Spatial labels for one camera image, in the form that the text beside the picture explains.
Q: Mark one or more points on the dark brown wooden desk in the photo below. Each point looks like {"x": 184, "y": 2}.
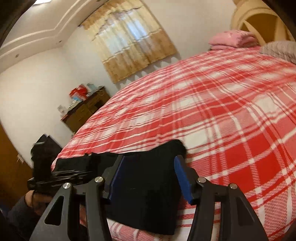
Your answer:
{"x": 77, "y": 116}

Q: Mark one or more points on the striped pillow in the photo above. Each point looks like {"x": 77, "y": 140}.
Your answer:
{"x": 285, "y": 50}

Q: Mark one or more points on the black pants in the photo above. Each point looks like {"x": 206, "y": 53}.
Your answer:
{"x": 147, "y": 191}

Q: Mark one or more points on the black chair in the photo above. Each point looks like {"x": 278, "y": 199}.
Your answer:
{"x": 45, "y": 148}

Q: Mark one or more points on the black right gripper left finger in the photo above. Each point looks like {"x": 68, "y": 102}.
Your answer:
{"x": 77, "y": 210}

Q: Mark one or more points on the left hand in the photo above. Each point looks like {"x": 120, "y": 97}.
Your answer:
{"x": 37, "y": 201}

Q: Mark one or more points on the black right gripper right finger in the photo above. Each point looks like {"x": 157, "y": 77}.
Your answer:
{"x": 238, "y": 220}

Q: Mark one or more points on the red white plaid bedspread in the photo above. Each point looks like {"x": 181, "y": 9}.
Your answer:
{"x": 234, "y": 111}

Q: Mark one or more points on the cream wooden headboard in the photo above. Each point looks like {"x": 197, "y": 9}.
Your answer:
{"x": 257, "y": 17}

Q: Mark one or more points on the beige patterned window curtain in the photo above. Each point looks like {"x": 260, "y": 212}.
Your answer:
{"x": 127, "y": 38}

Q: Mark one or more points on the pink folded blanket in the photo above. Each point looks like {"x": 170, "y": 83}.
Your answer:
{"x": 233, "y": 39}

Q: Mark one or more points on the red gift bag on desk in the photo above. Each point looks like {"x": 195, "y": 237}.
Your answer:
{"x": 79, "y": 93}

